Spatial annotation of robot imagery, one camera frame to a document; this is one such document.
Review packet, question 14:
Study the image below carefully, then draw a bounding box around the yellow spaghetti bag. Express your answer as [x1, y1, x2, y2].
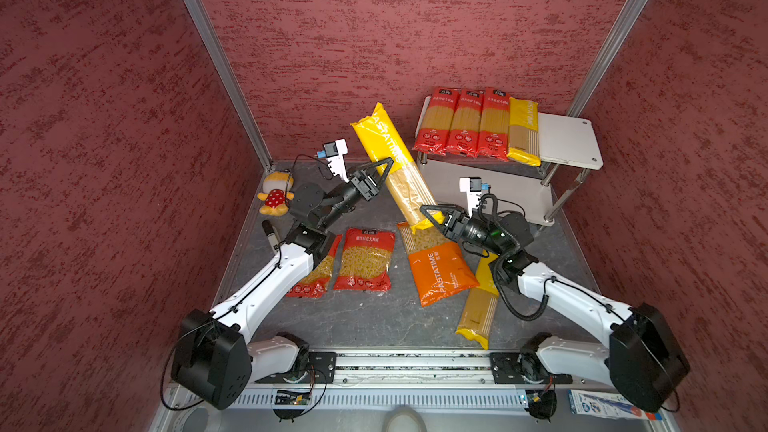
[507, 98, 541, 167]
[456, 254, 499, 350]
[351, 103, 444, 233]

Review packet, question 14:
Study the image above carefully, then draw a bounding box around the right aluminium corner post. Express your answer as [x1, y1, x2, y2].
[566, 0, 649, 117]

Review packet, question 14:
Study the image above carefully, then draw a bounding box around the yellow plush toy red dress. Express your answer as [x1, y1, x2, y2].
[257, 171, 294, 217]

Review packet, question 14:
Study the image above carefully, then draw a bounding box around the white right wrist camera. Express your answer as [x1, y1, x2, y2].
[459, 177, 490, 214]

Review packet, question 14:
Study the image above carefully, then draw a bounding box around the red spaghetti bag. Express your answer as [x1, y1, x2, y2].
[444, 89, 484, 158]
[477, 87, 510, 161]
[414, 87, 459, 155]

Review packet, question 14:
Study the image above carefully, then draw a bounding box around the white two-tier metal shelf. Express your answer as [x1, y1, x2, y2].
[415, 110, 603, 226]

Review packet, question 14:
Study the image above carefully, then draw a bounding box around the aluminium corner post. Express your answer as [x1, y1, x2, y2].
[182, 0, 274, 171]
[566, 0, 649, 117]

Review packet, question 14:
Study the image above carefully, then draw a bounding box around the grey marker pen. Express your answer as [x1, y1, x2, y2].
[261, 220, 281, 255]

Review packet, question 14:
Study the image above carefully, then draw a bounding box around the red macaroni bag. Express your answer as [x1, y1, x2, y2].
[333, 228, 396, 292]
[286, 236, 341, 298]

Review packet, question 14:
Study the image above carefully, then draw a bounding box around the orange macaroni bag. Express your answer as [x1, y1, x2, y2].
[397, 222, 479, 307]

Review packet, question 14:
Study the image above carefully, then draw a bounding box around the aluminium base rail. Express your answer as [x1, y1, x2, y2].
[149, 347, 661, 432]

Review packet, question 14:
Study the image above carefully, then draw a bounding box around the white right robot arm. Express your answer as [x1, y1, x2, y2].
[420, 194, 690, 412]

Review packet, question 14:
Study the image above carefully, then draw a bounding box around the left aluminium corner post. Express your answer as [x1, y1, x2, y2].
[182, 0, 274, 171]

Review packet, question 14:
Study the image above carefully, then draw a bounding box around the blue white box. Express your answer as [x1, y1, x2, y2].
[568, 390, 663, 421]

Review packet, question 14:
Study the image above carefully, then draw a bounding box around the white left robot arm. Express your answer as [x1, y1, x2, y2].
[163, 158, 394, 410]

